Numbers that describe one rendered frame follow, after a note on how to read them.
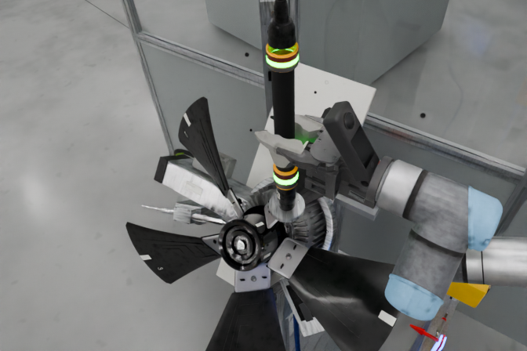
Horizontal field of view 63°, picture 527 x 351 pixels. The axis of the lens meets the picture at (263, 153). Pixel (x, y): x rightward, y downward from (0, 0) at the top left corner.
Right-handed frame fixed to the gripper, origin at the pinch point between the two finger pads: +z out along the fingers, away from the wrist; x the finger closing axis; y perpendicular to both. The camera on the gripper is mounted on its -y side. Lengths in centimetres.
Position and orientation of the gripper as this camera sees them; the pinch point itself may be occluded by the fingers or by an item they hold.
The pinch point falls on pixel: (269, 124)
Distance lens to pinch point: 70.3
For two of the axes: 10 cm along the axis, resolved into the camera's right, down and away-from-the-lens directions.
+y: 0.6, 6.8, 7.3
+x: 5.5, -6.3, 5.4
